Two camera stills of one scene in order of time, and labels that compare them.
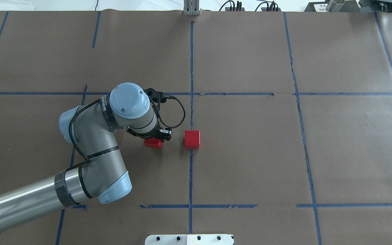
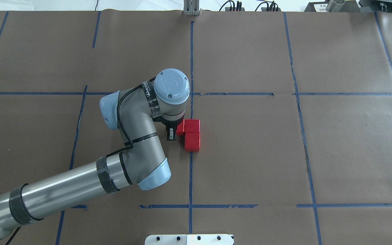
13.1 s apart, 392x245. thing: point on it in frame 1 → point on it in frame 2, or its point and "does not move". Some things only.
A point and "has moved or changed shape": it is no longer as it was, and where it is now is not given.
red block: x=192 y=139 does not move
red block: x=153 y=142 has moved or changed shape
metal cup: x=333 y=6 does not move
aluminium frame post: x=191 y=7 does not move
